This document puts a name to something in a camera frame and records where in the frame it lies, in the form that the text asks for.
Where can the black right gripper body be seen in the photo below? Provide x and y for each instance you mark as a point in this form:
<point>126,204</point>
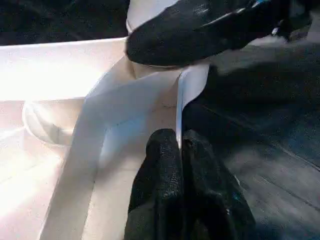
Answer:
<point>292,15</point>

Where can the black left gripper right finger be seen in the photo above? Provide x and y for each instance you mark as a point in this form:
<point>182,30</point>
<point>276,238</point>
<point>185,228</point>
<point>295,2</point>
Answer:
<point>215,197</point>

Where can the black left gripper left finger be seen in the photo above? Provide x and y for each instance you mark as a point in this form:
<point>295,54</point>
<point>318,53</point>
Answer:
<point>160,190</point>

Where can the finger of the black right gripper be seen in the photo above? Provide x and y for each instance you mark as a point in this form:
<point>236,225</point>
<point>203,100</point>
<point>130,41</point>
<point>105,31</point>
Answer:
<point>187,40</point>

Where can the white plastic table leg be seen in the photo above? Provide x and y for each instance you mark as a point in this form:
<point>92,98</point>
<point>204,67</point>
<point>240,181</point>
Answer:
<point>145,12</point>

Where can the white plastic table top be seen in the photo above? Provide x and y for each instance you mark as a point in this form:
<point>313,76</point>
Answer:
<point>75,112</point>

